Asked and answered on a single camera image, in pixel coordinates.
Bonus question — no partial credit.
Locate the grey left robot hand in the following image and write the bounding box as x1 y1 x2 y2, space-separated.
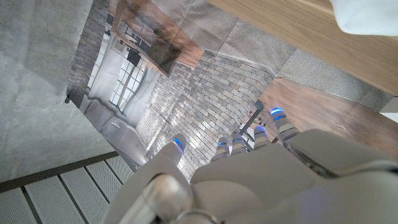
102 107 398 224

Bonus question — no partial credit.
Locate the white cloth towel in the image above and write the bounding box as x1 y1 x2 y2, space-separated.
329 0 398 37

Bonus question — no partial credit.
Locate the printed office backdrop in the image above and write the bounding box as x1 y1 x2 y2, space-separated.
65 0 398 181

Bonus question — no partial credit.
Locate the white cabinet panel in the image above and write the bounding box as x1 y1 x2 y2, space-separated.
379 96 398 124

